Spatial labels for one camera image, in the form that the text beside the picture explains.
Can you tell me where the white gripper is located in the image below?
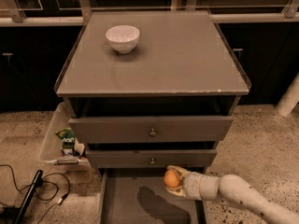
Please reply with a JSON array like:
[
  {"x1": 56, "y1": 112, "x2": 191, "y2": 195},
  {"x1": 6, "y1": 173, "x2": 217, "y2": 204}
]
[{"x1": 165, "y1": 165, "x2": 220, "y2": 201}]

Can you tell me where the orange fruit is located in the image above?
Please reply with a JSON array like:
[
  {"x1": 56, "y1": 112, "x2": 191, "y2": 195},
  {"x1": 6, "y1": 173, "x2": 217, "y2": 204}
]
[{"x1": 164, "y1": 170, "x2": 180, "y2": 189}]

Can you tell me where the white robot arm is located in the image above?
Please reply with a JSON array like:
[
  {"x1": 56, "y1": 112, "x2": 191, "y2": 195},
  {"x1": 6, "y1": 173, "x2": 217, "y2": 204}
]
[{"x1": 164, "y1": 165, "x2": 299, "y2": 224}]

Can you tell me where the grey middle drawer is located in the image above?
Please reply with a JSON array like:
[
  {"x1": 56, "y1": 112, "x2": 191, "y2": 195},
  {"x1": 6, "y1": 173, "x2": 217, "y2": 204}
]
[{"x1": 87, "y1": 149, "x2": 217, "y2": 168}]

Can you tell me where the grey drawer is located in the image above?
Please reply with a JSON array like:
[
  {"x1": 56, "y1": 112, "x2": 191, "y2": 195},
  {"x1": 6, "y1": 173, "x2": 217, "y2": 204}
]
[
  {"x1": 99, "y1": 168, "x2": 209, "y2": 224},
  {"x1": 87, "y1": 149, "x2": 217, "y2": 168},
  {"x1": 69, "y1": 116, "x2": 233, "y2": 143}
]

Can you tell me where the grey bottom drawer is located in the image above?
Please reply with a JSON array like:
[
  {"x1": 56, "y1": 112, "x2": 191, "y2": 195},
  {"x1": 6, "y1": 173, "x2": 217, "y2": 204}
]
[{"x1": 99, "y1": 168, "x2": 209, "y2": 224}]

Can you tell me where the grey top drawer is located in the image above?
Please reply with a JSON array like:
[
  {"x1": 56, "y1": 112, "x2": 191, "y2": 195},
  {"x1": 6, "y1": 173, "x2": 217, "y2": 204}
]
[{"x1": 69, "y1": 116, "x2": 233, "y2": 143}]

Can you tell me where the grey drawer cabinet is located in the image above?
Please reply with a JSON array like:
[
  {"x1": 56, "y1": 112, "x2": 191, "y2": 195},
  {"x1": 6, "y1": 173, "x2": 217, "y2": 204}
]
[{"x1": 53, "y1": 10, "x2": 252, "y2": 179}]

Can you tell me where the green snack bag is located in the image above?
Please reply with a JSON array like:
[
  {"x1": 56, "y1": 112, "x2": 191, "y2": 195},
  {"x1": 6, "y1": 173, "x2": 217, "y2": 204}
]
[{"x1": 55, "y1": 128, "x2": 76, "y2": 149}]

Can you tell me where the clear plastic bin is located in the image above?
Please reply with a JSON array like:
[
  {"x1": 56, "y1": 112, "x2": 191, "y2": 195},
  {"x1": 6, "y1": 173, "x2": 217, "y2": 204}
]
[{"x1": 39, "y1": 103, "x2": 91, "y2": 171}]

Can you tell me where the white ceramic bowl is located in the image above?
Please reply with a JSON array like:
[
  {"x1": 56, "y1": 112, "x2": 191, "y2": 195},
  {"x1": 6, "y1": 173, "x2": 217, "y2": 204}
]
[{"x1": 106, "y1": 25, "x2": 140, "y2": 54}]

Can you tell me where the black bar on floor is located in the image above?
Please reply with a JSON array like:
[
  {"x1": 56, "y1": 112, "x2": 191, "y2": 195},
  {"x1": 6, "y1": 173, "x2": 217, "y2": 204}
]
[{"x1": 12, "y1": 170, "x2": 43, "y2": 224}]

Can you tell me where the black cable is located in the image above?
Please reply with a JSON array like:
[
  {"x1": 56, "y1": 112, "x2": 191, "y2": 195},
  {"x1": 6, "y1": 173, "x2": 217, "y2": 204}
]
[{"x1": 0, "y1": 163, "x2": 72, "y2": 224}]

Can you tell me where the white pipe post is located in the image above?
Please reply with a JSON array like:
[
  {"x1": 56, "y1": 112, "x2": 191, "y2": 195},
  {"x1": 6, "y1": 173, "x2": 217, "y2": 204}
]
[{"x1": 276, "y1": 73, "x2": 299, "y2": 117}]

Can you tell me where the metal window rail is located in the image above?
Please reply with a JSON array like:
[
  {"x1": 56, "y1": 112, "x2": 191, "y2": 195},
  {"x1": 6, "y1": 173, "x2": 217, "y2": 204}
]
[{"x1": 0, "y1": 0, "x2": 299, "y2": 26}]

